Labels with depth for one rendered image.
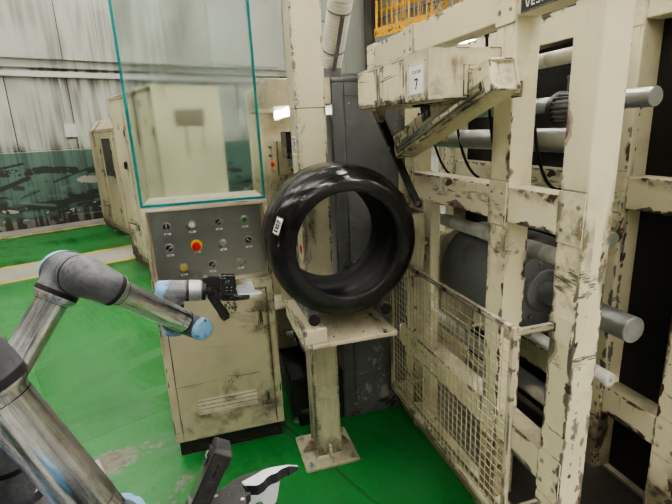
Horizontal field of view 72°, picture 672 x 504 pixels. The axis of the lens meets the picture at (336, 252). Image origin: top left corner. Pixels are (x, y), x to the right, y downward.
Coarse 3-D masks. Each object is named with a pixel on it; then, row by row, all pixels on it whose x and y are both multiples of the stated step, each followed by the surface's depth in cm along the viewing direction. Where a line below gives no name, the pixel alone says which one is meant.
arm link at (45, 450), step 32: (0, 352) 62; (0, 384) 62; (32, 384) 68; (0, 416) 63; (32, 416) 65; (32, 448) 65; (64, 448) 68; (32, 480) 67; (64, 480) 67; (96, 480) 71
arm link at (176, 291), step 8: (168, 280) 159; (176, 280) 160; (184, 280) 161; (160, 288) 156; (168, 288) 156; (176, 288) 157; (184, 288) 158; (160, 296) 156; (168, 296) 157; (176, 296) 157; (184, 296) 158; (176, 304) 158
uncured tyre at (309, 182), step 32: (288, 192) 158; (320, 192) 155; (384, 192) 162; (288, 224) 155; (384, 224) 193; (288, 256) 158; (384, 256) 194; (288, 288) 163; (320, 288) 191; (352, 288) 193; (384, 288) 171
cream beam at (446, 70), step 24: (432, 48) 131; (456, 48) 133; (480, 48) 135; (360, 72) 183; (384, 72) 160; (408, 72) 143; (432, 72) 132; (456, 72) 134; (360, 96) 185; (384, 96) 162; (408, 96) 144; (432, 96) 134; (456, 96) 136
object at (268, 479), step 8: (264, 472) 71; (272, 472) 71; (280, 472) 72; (288, 472) 72; (248, 480) 70; (256, 480) 69; (264, 480) 69; (272, 480) 71; (248, 488) 68; (256, 488) 68; (264, 488) 69; (272, 488) 72; (256, 496) 70; (264, 496) 71; (272, 496) 72
